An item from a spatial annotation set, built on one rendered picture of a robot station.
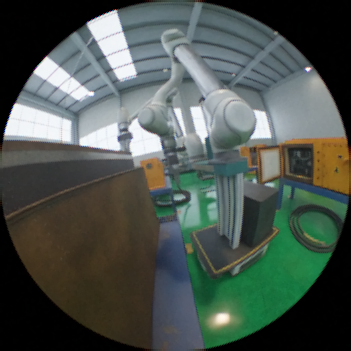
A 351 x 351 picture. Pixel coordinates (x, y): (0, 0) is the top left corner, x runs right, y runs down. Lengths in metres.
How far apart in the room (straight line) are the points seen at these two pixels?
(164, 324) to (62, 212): 0.57
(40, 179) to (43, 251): 0.15
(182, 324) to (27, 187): 0.66
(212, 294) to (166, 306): 0.72
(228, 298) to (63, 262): 1.23
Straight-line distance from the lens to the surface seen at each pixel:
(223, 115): 0.33
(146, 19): 8.01
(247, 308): 1.30
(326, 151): 1.90
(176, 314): 0.62
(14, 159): 0.30
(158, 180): 2.66
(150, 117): 0.40
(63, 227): 0.24
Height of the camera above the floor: 1.24
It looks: 9 degrees down
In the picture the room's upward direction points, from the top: 11 degrees counter-clockwise
